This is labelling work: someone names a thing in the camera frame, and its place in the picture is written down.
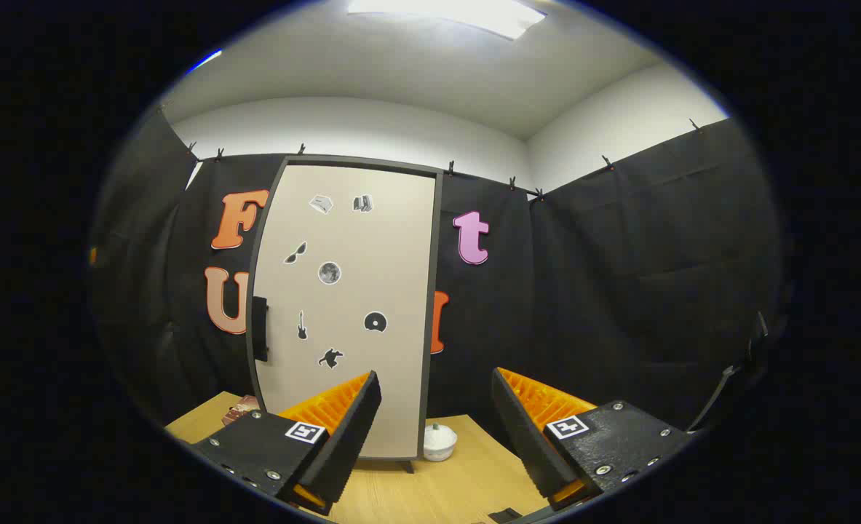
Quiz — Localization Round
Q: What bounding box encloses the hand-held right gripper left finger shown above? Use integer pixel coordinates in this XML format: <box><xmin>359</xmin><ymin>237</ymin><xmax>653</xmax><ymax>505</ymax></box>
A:
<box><xmin>191</xmin><ymin>370</ymin><xmax>383</xmax><ymax>516</ymax></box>

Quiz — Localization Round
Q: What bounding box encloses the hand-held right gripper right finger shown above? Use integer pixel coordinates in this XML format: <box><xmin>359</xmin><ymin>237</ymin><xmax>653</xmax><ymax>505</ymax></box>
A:
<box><xmin>491</xmin><ymin>367</ymin><xmax>695</xmax><ymax>510</ymax></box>

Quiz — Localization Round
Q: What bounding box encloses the black cabinet door handle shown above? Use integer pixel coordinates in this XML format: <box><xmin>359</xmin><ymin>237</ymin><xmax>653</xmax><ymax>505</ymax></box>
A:
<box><xmin>251</xmin><ymin>295</ymin><xmax>269</xmax><ymax>362</ymax></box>

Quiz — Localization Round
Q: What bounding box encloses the beige cabinet door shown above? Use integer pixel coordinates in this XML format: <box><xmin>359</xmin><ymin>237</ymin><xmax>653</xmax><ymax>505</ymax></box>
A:
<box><xmin>253</xmin><ymin>164</ymin><xmax>438</xmax><ymax>461</ymax></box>

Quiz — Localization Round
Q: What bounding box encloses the white ceramic lidded jar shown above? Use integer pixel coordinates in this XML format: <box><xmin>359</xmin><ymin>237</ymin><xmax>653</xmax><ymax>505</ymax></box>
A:
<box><xmin>423</xmin><ymin>423</ymin><xmax>459</xmax><ymax>462</ymax></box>

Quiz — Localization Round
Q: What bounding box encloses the stack of books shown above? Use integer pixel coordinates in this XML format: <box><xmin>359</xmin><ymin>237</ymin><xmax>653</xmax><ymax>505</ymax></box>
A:
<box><xmin>221</xmin><ymin>395</ymin><xmax>260</xmax><ymax>426</ymax></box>

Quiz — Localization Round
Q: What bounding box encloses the black backdrop cloth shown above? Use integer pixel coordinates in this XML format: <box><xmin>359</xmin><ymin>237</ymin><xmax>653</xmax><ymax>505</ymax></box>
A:
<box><xmin>88</xmin><ymin>106</ymin><xmax>784</xmax><ymax>452</ymax></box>

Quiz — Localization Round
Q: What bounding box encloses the grey slanted bar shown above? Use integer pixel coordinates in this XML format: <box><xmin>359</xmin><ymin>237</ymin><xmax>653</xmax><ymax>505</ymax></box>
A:
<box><xmin>685</xmin><ymin>311</ymin><xmax>769</xmax><ymax>434</ymax></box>

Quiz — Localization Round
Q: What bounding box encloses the ceiling light panel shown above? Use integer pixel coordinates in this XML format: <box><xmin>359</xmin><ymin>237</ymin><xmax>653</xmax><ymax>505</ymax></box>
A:
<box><xmin>348</xmin><ymin>0</ymin><xmax>547</xmax><ymax>40</ymax></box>

